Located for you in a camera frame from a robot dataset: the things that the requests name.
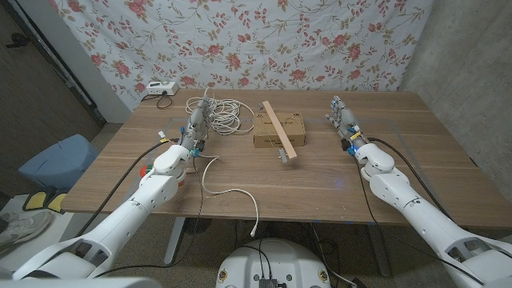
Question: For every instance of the metal table leg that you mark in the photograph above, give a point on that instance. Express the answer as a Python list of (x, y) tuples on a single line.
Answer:
[(379, 250), (174, 240)]

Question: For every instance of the blue padded stool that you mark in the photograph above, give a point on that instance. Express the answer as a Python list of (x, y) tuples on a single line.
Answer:
[(60, 160)]

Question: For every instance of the wooden stick with metal brackets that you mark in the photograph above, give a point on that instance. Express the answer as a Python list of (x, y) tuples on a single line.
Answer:
[(280, 130)]

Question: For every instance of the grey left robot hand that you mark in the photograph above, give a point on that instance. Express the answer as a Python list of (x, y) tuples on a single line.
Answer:
[(196, 120)]

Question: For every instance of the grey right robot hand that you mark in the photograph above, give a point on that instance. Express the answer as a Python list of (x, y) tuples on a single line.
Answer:
[(346, 118)]

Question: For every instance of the black round floor object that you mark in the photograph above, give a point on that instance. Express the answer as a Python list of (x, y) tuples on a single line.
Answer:
[(198, 226)]

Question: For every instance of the grey sneaker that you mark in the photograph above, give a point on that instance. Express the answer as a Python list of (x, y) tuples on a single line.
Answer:
[(24, 226)]

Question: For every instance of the colourful striped wooden maraca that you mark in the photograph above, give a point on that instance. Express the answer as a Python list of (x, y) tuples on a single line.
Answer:
[(144, 172)]

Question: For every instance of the yellow black foot pedal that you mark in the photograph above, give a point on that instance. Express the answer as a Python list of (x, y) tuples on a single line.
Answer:
[(35, 200), (57, 202)]

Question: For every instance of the white robot torso rim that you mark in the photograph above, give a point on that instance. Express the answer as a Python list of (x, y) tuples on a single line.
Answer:
[(80, 283)]

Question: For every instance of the brown cardboard package box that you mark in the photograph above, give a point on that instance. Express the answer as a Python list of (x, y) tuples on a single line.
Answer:
[(266, 136)]

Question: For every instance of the floral printed backdrop cloth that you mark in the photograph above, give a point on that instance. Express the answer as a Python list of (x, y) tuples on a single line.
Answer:
[(280, 40)]

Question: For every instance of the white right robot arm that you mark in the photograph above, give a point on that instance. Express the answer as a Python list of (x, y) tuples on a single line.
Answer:
[(400, 192)]

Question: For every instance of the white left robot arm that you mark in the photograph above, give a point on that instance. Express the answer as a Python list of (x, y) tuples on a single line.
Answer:
[(156, 192)]

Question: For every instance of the white power strip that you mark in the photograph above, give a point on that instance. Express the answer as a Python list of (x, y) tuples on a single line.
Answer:
[(162, 88)]

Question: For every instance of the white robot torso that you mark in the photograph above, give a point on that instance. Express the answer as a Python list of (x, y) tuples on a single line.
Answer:
[(276, 260)]

